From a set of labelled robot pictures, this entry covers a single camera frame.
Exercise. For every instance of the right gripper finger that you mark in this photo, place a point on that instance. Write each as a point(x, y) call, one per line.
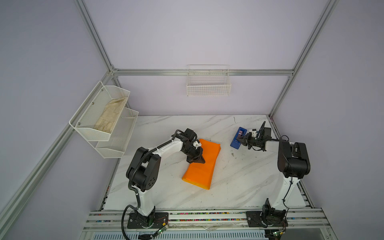
point(262, 129)
point(243, 139)

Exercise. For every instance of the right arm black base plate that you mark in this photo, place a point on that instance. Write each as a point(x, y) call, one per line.
point(260, 219)

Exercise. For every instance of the beige cloth in bin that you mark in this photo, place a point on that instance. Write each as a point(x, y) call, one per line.
point(110, 115)

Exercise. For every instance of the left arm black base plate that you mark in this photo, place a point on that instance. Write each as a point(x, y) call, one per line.
point(153, 221)

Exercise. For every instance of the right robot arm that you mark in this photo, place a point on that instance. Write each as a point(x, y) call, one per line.
point(293, 163)

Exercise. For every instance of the white mesh shelf bin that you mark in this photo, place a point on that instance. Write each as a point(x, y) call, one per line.
point(84, 123)
point(121, 135)

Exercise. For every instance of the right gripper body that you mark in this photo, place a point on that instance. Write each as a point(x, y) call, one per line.
point(253, 141)

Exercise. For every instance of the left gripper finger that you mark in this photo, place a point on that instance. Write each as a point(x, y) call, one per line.
point(190, 160)
point(199, 159)

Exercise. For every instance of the aluminium frame rail front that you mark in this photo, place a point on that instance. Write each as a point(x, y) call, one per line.
point(303, 224)

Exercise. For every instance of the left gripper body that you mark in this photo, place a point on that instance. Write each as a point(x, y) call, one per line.
point(192, 152)

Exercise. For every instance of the white upper mesh shelf bin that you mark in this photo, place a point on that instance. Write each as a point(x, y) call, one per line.
point(84, 123)

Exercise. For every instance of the white lower mesh shelf bin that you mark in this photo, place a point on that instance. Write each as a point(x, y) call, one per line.
point(121, 135)

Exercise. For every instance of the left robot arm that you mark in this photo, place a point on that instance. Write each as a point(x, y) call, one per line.
point(145, 165)

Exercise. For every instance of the white wire wall basket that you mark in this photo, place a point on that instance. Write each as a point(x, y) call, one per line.
point(208, 80)

